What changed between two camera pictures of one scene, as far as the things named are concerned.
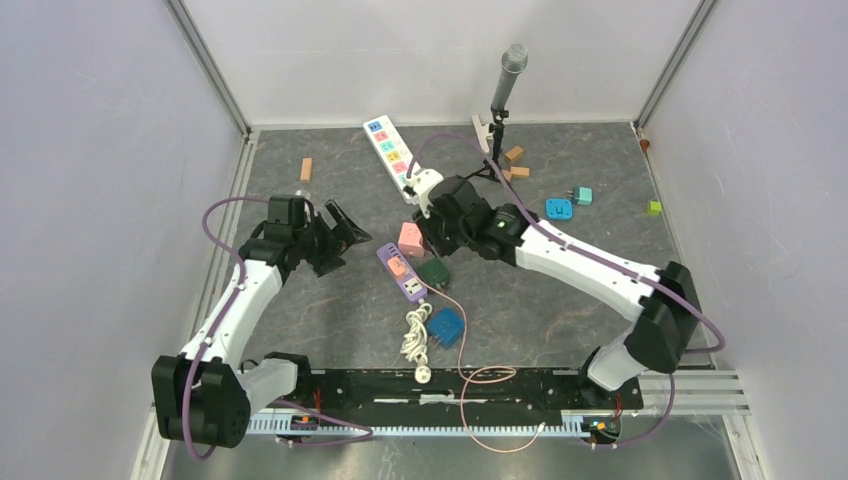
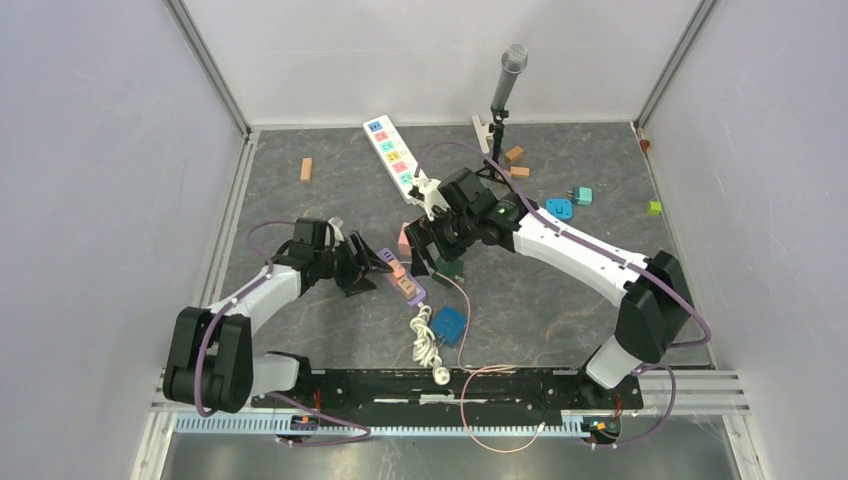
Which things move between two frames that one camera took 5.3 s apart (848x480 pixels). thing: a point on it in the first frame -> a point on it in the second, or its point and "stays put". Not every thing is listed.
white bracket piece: [482, 132] stays put
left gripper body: [318, 244] -> [340, 264]
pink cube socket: [411, 239] stays put
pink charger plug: [397, 265] stays put
